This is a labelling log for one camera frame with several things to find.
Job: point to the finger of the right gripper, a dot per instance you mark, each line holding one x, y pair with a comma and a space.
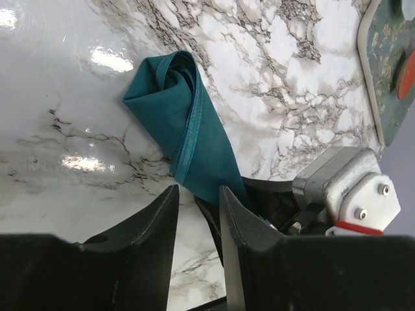
246, 207

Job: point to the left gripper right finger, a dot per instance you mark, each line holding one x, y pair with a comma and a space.
266, 270

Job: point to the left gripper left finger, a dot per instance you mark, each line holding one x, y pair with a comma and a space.
127, 267

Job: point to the teal cloth napkin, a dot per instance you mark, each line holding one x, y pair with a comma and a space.
167, 96

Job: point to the red small bowl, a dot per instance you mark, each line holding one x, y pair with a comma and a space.
404, 77

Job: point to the floral green serving tray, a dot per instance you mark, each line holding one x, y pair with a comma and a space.
384, 36

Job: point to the light blue small plate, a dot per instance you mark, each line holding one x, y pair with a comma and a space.
408, 9

